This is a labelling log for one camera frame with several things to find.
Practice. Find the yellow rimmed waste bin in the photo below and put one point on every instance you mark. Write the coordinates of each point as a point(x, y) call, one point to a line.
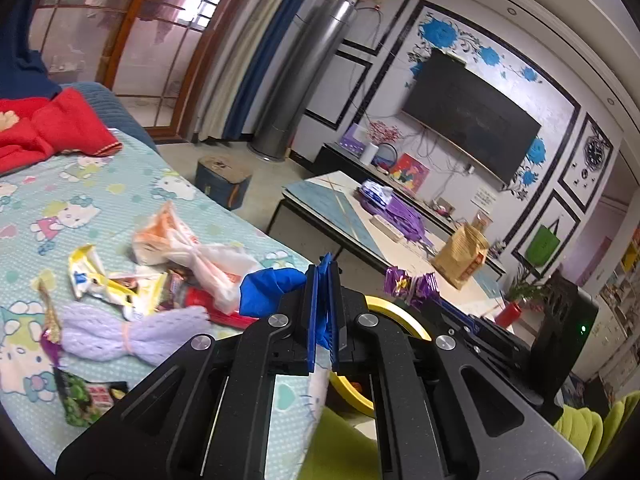
point(395, 310)

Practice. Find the person's right forearm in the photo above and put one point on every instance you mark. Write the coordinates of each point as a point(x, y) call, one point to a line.
point(600, 425)

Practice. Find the red fleece blanket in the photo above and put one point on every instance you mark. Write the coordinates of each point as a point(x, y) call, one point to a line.
point(60, 125)

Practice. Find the green potted plant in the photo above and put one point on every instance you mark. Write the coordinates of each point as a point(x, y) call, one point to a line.
point(525, 285)

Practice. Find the red blossom decoration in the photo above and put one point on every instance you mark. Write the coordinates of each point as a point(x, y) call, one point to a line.
point(385, 132)

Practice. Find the wooden framed glass door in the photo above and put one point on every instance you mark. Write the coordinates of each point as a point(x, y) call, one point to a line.
point(145, 60)

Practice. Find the white wall notice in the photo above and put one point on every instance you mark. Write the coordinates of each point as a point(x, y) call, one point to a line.
point(483, 196)

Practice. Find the yellow snack wrapper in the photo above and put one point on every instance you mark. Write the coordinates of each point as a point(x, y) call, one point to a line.
point(87, 270)

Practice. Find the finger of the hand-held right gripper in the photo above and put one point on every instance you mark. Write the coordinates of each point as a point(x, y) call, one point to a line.
point(460, 320)

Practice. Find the cartoon cat printed blanket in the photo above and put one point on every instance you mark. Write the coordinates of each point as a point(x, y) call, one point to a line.
point(150, 170)

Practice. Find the cream curtain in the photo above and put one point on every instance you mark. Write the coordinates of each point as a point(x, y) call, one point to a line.
point(240, 60)

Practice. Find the purple plastic bag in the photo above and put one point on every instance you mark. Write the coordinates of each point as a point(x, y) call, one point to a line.
point(405, 215)

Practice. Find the blue sofa cushion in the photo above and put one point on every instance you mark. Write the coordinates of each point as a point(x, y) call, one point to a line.
point(115, 110)

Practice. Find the brown paper bag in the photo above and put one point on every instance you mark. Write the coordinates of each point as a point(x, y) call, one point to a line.
point(460, 255)

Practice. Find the person's lime green clothing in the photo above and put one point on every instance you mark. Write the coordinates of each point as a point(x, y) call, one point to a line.
point(340, 450)

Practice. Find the silver tower air conditioner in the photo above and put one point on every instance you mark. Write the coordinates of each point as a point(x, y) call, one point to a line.
point(305, 70)

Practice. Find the wall mounted television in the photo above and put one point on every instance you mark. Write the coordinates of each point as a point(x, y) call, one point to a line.
point(470, 110)

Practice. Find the white coffee table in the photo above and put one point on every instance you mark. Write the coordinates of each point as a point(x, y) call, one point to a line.
point(320, 200)

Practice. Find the blue storage stool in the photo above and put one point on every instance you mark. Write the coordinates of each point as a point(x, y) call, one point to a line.
point(220, 187)

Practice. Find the white cup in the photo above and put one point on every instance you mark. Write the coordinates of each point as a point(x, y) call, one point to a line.
point(368, 154)

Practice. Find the purple box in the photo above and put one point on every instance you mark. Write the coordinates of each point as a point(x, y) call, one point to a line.
point(352, 137)

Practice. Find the green tote bag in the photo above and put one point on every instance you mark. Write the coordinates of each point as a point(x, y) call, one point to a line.
point(542, 245)

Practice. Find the blue white tissue packet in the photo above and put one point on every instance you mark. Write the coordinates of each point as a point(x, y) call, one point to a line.
point(375, 191)

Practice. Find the black wall clock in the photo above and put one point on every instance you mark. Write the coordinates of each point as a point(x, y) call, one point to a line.
point(596, 151)

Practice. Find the purple snack wrapper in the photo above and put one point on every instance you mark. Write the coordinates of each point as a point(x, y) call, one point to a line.
point(405, 285)

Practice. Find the round blue ornament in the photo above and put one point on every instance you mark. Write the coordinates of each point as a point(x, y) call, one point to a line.
point(387, 157)

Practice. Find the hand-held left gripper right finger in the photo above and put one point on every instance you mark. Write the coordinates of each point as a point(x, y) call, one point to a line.
point(334, 305)

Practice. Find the white power strip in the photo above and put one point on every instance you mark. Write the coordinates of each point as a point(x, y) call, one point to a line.
point(387, 226)

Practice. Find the lilac knitted cloth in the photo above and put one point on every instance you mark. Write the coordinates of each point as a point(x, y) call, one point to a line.
point(100, 335)

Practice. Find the black television stand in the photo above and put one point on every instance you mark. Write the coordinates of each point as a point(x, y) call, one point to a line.
point(335, 160)

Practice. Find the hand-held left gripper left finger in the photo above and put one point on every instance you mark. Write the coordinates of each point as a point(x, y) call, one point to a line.
point(312, 310)

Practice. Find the red picture book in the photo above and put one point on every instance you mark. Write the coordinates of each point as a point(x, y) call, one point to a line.
point(410, 170)

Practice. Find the gold purple candy wrapper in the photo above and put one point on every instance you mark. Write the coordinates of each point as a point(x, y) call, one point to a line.
point(50, 320)

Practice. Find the red can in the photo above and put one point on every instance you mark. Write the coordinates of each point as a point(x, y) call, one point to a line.
point(200, 300)

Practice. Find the dark red snack wrapper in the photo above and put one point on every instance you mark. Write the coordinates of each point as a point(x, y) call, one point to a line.
point(176, 287)

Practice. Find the red vase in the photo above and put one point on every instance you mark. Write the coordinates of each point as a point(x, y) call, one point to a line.
point(507, 314)

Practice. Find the orange white plastic bag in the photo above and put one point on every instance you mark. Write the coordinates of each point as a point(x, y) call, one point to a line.
point(165, 240)

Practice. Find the green snack packet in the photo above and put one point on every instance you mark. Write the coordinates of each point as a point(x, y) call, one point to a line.
point(80, 395)

